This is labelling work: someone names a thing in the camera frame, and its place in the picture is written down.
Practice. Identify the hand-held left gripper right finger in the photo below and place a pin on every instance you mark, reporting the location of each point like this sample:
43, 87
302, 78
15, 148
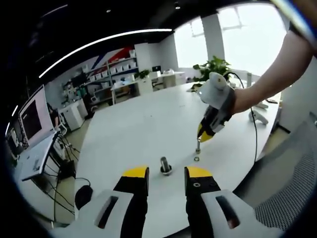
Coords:
200, 198

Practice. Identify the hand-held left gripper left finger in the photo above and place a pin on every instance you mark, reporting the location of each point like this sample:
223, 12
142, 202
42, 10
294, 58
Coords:
133, 198

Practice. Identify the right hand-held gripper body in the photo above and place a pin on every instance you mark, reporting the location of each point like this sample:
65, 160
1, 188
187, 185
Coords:
215, 96

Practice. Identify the thin threaded steel stud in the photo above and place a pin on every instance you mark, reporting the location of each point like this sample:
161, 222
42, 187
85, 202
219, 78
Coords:
198, 146

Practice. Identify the small steel washer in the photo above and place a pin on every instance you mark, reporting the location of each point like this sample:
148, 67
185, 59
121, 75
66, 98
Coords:
194, 158

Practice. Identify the thick threaded steel stud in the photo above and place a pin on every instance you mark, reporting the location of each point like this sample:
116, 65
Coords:
164, 162

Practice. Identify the large potted green plant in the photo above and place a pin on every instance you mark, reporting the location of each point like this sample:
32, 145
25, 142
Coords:
214, 67

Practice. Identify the white bottle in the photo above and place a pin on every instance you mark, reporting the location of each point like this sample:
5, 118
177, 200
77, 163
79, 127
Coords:
249, 79

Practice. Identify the white handheld controller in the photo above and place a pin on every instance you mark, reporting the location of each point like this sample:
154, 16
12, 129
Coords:
258, 118

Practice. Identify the black computer mouse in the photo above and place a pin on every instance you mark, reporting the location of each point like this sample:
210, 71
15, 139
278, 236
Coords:
83, 197

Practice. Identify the low white cabinet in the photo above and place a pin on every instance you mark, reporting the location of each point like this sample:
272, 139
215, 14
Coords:
163, 80

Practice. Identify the small black monitor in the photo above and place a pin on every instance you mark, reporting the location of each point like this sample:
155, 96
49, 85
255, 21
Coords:
156, 68

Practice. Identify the small potted green plant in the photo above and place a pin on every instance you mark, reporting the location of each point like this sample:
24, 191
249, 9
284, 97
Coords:
142, 74

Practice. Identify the grey mesh office chair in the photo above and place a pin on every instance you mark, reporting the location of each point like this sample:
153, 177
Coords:
284, 173

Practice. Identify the rows of white storage bins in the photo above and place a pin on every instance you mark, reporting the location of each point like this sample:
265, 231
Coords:
119, 68

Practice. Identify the white office chair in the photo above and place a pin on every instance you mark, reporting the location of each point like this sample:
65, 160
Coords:
62, 128

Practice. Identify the white counter cabinet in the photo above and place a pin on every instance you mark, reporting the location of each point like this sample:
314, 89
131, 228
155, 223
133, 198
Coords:
74, 116

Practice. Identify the metal shelf rack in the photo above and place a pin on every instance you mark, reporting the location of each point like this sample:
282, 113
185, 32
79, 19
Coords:
111, 74

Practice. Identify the white console desk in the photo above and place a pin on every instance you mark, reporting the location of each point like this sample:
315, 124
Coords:
37, 158

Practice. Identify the large white-framed screen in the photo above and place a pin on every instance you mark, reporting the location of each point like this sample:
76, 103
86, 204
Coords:
32, 119

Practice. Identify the ceiling light strip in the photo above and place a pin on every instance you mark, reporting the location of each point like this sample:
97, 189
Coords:
99, 41

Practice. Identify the black television screen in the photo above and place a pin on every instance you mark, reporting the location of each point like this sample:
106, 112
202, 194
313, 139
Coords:
78, 79

